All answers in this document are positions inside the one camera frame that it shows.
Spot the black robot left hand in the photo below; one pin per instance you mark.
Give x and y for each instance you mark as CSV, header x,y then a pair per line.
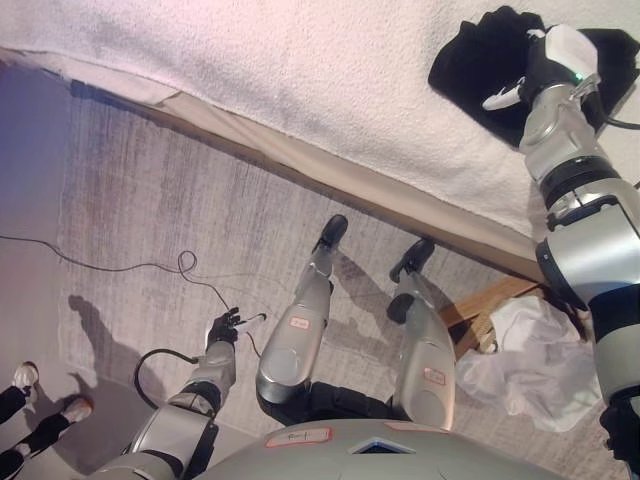
x,y
226,327

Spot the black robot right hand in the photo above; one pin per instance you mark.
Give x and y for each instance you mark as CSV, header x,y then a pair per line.
x,y
560,55

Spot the black garment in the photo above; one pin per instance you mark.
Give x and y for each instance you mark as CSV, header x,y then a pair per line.
x,y
475,65

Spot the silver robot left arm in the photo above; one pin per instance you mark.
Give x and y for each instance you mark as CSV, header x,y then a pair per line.
x,y
190,400

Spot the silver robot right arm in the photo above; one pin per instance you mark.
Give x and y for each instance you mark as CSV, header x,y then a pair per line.
x,y
580,210

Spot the cream bed sheet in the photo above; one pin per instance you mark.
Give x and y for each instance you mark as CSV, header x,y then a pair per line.
x,y
360,172

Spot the wooden laundry basket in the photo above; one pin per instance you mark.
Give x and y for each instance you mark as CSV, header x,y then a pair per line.
x,y
475,312

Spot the silver robot left leg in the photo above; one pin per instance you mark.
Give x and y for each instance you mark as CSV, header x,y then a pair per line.
x,y
295,340

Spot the silver robot leg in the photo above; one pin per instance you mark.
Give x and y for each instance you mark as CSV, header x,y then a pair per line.
x,y
425,350
295,340

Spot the grey rug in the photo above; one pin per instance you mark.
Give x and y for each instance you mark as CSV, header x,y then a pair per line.
x,y
165,200

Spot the white sneaker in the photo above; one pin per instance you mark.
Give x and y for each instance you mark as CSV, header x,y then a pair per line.
x,y
25,376
77,407

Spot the grey robot torso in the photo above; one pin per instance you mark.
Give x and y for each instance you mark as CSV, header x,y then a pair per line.
x,y
375,450

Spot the silver robot right leg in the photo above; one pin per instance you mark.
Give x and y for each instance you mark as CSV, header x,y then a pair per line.
x,y
425,350

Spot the person leg black trousers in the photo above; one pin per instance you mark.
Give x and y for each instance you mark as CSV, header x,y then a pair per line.
x,y
11,402
42,434

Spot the white fleece blanket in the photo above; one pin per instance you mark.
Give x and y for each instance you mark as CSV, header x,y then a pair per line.
x,y
320,75

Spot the white shirt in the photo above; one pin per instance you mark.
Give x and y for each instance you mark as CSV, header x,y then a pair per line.
x,y
540,365

